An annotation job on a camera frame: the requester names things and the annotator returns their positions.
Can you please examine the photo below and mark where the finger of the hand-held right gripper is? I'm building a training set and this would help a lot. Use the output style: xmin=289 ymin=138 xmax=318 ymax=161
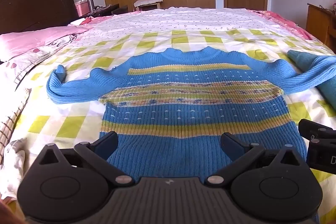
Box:
xmin=298 ymin=119 xmax=336 ymax=144

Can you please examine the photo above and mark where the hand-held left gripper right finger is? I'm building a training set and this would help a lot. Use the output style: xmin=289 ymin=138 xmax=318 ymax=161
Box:
xmin=206 ymin=132 xmax=309 ymax=186

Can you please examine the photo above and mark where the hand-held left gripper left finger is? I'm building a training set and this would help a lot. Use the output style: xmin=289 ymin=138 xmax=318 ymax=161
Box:
xmin=34 ymin=131 xmax=133 ymax=186

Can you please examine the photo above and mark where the blue striped knit sweater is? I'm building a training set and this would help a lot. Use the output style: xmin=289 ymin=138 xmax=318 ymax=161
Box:
xmin=47 ymin=46 xmax=336 ymax=180

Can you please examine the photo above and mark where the green checked bed sheet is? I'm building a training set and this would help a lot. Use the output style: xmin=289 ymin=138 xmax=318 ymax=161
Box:
xmin=0 ymin=28 xmax=336 ymax=224

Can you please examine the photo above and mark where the teal knit cloth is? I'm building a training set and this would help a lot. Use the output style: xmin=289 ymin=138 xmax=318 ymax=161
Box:
xmin=287 ymin=49 xmax=336 ymax=109

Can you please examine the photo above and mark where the white crumpled cloth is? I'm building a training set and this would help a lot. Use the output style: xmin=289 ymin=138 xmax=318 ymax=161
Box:
xmin=0 ymin=139 xmax=27 ymax=199

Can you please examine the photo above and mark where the beige plaid sheet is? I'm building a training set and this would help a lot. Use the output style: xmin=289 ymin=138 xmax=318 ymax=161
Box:
xmin=0 ymin=93 xmax=32 ymax=140

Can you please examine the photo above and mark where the grey quilt with pink hearts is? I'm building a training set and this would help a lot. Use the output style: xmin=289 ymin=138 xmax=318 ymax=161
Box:
xmin=0 ymin=35 xmax=79 ymax=88

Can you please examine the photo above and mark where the pink satin pillow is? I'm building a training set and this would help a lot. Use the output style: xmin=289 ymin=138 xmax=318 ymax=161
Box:
xmin=0 ymin=26 xmax=90 ymax=56

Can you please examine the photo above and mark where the white floral bed sheet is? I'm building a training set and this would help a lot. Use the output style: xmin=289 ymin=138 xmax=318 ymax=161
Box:
xmin=76 ymin=7 xmax=310 ymax=41

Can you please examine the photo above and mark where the dark nightstand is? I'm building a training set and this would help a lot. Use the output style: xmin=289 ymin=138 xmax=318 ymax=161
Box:
xmin=79 ymin=4 xmax=120 ymax=17

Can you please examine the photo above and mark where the pink plastic basket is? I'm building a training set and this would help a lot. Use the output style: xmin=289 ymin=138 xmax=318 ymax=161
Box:
xmin=75 ymin=0 xmax=91 ymax=16

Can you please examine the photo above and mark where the wooden stool with white cushion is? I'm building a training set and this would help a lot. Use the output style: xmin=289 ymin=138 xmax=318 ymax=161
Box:
xmin=134 ymin=0 xmax=164 ymax=11

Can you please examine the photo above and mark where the dark wooden headboard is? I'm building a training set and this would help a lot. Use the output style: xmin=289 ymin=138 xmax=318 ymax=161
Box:
xmin=0 ymin=0 xmax=79 ymax=34

